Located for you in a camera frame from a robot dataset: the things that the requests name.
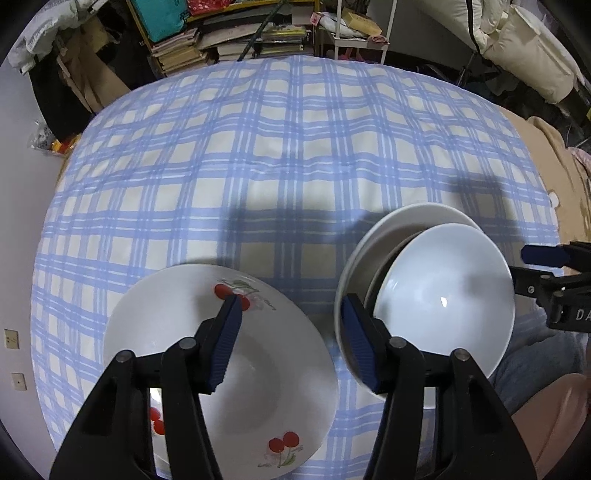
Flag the grey pants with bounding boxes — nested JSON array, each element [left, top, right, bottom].
[[489, 332, 589, 407]]

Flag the teal bag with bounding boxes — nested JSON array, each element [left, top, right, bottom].
[[127, 0, 190, 42]]

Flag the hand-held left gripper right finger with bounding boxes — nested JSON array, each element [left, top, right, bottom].
[[341, 294, 539, 480]]

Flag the large white printed bowl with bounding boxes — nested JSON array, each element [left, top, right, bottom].
[[334, 203, 482, 398]]

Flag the white puffer jacket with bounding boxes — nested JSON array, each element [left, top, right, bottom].
[[7, 0, 100, 75]]

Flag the shallow plain white bowl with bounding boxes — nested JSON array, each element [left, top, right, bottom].
[[373, 224, 516, 409]]

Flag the patterned plastic bag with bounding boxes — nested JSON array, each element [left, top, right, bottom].
[[28, 122, 58, 149]]

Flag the blue checked sheet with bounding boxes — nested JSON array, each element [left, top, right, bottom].
[[30, 54, 561, 480]]

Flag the beige floral blanket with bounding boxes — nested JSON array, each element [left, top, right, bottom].
[[505, 111, 591, 250]]

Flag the yellow red packet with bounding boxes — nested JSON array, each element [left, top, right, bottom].
[[51, 134, 82, 156]]

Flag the stack of old books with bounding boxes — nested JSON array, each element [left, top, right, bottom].
[[150, 28, 208, 77]]

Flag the wooden shelf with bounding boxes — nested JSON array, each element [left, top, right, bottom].
[[124, 0, 324, 79]]

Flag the beige box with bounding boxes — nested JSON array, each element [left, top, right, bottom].
[[339, 9, 382, 36]]

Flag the black pole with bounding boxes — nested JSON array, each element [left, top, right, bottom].
[[236, 0, 284, 62]]

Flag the white trolley cart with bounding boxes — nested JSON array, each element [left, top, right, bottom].
[[311, 0, 398, 68]]

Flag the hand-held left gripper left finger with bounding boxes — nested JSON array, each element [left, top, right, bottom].
[[48, 294, 243, 480]]

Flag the dark hanging coat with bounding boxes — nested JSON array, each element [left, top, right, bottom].
[[30, 41, 93, 134]]

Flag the person's right forearm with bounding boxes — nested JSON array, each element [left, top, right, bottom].
[[510, 373, 591, 480]]

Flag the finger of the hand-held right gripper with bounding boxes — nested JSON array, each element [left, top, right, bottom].
[[521, 241, 591, 269], [509, 265, 571, 298]]

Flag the beige hanging garment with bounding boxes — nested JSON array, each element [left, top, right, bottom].
[[58, 16, 139, 114]]

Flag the white cherry-print plate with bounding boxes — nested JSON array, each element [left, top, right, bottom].
[[102, 263, 340, 472], [151, 440, 172, 469]]

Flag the pile of magazines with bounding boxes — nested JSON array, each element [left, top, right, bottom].
[[196, 21, 308, 61]]

